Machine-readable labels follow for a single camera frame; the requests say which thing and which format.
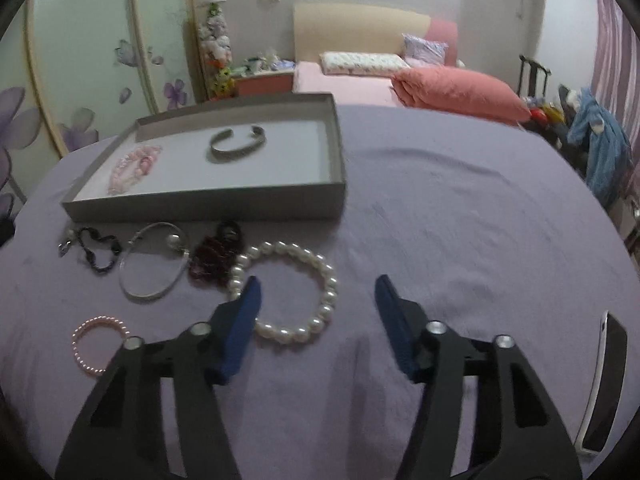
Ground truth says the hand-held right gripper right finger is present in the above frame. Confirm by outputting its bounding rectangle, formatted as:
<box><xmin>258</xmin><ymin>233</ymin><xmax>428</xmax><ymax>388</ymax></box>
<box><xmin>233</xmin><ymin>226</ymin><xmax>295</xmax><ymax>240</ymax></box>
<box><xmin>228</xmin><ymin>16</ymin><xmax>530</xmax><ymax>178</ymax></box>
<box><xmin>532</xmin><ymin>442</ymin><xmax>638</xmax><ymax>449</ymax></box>
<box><xmin>374</xmin><ymin>274</ymin><xmax>583</xmax><ymax>480</ymax></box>

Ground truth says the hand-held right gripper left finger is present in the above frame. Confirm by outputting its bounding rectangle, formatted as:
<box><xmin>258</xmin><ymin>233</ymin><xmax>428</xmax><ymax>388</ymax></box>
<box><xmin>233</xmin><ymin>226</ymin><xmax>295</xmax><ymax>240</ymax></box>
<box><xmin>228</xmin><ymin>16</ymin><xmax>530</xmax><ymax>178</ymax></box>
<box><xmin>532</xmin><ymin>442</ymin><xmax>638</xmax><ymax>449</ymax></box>
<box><xmin>55</xmin><ymin>275</ymin><xmax>263</xmax><ymax>480</ymax></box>

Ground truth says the large white pearl bracelet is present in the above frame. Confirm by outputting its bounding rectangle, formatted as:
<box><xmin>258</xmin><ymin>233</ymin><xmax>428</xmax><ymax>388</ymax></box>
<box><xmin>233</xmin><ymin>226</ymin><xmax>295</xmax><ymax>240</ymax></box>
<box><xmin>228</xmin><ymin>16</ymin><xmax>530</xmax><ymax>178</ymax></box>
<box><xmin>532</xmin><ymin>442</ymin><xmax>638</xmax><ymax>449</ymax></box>
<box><xmin>227</xmin><ymin>241</ymin><xmax>338</xmax><ymax>346</ymax></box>

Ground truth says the dark red bead bracelet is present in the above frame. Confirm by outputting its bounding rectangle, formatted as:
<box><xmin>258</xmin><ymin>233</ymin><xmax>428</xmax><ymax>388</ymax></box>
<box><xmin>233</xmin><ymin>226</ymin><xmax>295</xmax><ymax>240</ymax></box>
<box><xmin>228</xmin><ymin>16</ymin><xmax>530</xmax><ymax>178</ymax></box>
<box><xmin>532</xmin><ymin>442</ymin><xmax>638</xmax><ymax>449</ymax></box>
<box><xmin>187</xmin><ymin>221</ymin><xmax>246</xmax><ymax>288</ymax></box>

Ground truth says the thin silver bangle with pearl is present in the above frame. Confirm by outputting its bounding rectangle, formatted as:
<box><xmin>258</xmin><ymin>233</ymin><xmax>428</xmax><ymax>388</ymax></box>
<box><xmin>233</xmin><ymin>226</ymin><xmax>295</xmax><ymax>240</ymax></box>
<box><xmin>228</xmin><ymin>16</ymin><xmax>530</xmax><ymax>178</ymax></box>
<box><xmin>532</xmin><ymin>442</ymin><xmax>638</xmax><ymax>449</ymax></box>
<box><xmin>119</xmin><ymin>221</ymin><xmax>192</xmax><ymax>302</ymax></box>

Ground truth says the grey shallow cardboard box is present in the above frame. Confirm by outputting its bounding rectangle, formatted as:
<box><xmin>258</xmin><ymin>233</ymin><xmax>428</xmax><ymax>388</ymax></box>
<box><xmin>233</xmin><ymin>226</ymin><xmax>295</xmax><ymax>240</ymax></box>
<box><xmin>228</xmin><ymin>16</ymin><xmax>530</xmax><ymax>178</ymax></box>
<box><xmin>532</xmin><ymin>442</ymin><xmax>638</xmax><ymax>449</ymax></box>
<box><xmin>61</xmin><ymin>92</ymin><xmax>347</xmax><ymax>222</ymax></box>

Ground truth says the black bead bracelet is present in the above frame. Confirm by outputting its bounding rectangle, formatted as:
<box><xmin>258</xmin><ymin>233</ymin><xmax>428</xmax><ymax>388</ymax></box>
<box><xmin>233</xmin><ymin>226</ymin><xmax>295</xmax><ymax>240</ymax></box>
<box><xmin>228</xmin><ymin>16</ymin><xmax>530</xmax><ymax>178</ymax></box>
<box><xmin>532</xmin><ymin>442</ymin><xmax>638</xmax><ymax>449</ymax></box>
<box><xmin>59</xmin><ymin>227</ymin><xmax>122</xmax><ymax>275</ymax></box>

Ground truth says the small pink pearl bracelet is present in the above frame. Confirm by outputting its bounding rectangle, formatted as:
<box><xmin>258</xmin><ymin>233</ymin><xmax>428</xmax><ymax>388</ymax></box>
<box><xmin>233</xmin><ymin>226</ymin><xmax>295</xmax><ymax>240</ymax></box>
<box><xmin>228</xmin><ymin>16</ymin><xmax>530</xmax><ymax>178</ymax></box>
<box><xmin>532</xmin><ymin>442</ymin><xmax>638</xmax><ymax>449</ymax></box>
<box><xmin>71</xmin><ymin>316</ymin><xmax>131</xmax><ymax>378</ymax></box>

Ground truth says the purple tablecloth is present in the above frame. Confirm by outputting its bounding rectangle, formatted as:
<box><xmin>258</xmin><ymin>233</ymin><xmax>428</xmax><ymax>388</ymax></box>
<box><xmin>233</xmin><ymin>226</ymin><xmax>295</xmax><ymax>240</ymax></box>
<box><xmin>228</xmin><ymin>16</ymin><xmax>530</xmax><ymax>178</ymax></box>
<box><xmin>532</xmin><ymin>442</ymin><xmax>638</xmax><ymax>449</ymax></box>
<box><xmin>0</xmin><ymin>102</ymin><xmax>640</xmax><ymax>480</ymax></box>

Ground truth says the silver open cuff bangle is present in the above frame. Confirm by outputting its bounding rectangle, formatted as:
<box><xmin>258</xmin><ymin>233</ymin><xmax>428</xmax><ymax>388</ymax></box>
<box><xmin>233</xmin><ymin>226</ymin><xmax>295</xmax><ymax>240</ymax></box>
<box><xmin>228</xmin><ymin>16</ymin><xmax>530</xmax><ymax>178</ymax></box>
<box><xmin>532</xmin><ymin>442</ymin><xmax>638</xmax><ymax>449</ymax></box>
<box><xmin>208</xmin><ymin>126</ymin><xmax>267</xmax><ymax>163</ymax></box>

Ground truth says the white-edged smartphone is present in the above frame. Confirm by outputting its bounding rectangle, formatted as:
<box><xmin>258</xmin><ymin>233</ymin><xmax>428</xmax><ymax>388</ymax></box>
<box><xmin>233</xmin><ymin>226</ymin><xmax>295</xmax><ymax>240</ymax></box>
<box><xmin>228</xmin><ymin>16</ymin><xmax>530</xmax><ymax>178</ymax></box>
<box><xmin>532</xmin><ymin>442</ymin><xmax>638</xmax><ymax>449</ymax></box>
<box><xmin>574</xmin><ymin>310</ymin><xmax>628</xmax><ymax>456</ymax></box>

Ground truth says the folded coral pink quilt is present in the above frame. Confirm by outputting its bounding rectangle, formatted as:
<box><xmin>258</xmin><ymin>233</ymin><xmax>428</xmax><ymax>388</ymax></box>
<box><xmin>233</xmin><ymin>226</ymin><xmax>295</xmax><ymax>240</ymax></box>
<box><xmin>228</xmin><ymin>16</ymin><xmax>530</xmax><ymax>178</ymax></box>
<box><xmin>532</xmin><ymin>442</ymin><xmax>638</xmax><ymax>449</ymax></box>
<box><xmin>391</xmin><ymin>67</ymin><xmax>532</xmax><ymax>123</ymax></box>

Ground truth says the pink nightstand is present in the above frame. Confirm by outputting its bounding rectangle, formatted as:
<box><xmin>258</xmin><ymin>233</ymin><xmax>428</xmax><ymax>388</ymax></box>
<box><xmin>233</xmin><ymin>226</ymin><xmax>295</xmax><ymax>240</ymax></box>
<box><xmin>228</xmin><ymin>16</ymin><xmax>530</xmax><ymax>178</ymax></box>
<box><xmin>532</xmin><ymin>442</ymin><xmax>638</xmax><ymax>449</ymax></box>
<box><xmin>235</xmin><ymin>71</ymin><xmax>296</xmax><ymax>98</ymax></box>

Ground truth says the clutter on nightstand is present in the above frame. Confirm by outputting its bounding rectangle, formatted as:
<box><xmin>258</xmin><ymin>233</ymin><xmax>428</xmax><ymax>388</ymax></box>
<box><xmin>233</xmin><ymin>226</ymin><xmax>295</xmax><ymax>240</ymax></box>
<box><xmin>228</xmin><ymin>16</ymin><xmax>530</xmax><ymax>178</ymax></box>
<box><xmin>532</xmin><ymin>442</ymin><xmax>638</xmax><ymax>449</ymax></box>
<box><xmin>245</xmin><ymin>47</ymin><xmax>296</xmax><ymax>77</ymax></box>

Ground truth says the white floral pillow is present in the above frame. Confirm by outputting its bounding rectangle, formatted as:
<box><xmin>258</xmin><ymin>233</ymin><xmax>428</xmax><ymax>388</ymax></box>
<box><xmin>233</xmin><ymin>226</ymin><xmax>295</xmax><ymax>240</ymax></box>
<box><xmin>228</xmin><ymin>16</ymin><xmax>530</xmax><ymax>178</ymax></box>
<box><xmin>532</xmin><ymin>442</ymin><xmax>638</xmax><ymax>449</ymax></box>
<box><xmin>320</xmin><ymin>51</ymin><xmax>411</xmax><ymax>78</ymax></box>

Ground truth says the blue clothing pile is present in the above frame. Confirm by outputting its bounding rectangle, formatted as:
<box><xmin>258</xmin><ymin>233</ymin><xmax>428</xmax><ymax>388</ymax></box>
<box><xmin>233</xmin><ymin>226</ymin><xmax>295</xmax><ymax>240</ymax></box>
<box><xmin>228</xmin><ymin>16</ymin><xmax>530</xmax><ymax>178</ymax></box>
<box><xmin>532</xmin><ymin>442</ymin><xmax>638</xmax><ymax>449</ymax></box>
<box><xmin>567</xmin><ymin>87</ymin><xmax>631</xmax><ymax>208</ymax></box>

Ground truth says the purple patterned cushion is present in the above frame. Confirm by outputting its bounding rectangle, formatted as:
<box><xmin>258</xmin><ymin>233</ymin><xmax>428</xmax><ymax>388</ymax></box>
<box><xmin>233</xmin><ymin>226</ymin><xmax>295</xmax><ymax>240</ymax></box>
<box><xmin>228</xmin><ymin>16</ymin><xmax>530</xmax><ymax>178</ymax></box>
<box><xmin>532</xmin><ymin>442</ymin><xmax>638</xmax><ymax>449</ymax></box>
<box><xmin>402</xmin><ymin>33</ymin><xmax>448</xmax><ymax>67</ymax></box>

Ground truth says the dark wooden chair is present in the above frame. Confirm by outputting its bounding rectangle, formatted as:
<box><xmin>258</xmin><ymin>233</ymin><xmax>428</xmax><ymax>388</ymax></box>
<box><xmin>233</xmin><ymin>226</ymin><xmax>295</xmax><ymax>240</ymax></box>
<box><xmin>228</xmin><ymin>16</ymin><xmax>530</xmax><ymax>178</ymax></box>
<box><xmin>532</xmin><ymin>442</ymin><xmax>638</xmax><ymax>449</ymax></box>
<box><xmin>517</xmin><ymin>54</ymin><xmax>553</xmax><ymax>98</ymax></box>

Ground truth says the tall artificial flower arrangement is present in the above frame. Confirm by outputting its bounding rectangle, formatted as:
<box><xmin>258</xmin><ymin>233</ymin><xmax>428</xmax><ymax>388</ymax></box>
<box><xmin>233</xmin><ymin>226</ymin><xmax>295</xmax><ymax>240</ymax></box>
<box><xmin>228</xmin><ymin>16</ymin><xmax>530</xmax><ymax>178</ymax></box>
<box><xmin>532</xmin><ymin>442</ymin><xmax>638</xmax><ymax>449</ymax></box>
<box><xmin>196</xmin><ymin>0</ymin><xmax>238</xmax><ymax>101</ymax></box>

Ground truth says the bed with beige headboard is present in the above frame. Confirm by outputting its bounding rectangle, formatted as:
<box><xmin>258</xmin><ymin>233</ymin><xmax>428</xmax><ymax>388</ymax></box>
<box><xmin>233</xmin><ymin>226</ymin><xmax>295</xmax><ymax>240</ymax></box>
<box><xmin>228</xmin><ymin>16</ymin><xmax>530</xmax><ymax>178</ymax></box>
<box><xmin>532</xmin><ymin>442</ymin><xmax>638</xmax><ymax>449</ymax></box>
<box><xmin>292</xmin><ymin>1</ymin><xmax>531</xmax><ymax>126</ymax></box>

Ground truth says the sliding wardrobe with purple flowers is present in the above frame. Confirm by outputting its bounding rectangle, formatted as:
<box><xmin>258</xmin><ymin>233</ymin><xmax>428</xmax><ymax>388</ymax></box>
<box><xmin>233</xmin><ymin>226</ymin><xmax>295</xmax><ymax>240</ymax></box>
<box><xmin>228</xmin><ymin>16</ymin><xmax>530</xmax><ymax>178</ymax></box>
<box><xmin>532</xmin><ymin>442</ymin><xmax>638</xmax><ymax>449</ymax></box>
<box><xmin>0</xmin><ymin>0</ymin><xmax>206</xmax><ymax>221</ymax></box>

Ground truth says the pink curtain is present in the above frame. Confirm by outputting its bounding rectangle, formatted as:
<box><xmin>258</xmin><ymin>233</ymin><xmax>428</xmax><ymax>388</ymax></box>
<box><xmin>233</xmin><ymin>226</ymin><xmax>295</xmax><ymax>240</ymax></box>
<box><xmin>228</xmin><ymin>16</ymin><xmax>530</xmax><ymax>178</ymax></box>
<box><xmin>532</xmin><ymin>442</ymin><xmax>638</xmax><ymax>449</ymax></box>
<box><xmin>590</xmin><ymin>0</ymin><xmax>640</xmax><ymax>111</ymax></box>

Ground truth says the chunky pink bead bracelet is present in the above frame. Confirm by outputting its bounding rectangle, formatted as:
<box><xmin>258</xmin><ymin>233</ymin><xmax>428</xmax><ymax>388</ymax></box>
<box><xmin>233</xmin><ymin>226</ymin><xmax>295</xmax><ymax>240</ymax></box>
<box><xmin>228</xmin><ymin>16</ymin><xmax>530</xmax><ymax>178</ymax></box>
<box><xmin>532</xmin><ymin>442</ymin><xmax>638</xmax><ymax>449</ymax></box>
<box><xmin>106</xmin><ymin>145</ymin><xmax>163</xmax><ymax>196</ymax></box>

